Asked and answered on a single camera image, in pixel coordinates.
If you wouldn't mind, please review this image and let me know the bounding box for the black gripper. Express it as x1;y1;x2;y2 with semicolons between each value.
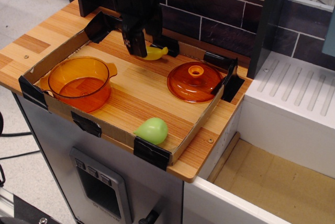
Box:
113;0;163;58

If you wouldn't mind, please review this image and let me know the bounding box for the yellow plastic banana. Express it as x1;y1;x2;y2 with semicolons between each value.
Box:
139;47;169;61

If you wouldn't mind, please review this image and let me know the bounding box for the orange transparent pot lid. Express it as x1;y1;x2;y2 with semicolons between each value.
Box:
167;62;222;103

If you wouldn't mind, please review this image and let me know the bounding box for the orange transparent pot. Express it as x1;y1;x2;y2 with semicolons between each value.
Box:
40;56;117;113

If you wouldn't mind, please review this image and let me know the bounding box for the green plastic pear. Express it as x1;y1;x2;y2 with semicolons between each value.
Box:
133;118;168;145

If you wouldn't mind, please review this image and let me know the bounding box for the grey toy oven front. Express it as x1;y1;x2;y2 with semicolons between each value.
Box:
16;96;184;223

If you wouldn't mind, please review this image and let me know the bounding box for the black oven knob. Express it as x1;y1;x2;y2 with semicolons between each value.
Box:
138;210;159;224

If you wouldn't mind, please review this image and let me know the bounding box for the white toy sink unit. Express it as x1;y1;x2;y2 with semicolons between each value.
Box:
183;53;334;223

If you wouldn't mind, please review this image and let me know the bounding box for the dark grey vertical post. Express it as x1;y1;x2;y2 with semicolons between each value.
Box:
247;0;285;79

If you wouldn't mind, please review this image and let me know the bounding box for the black floor cable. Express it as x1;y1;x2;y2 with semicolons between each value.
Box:
0;131;40;161

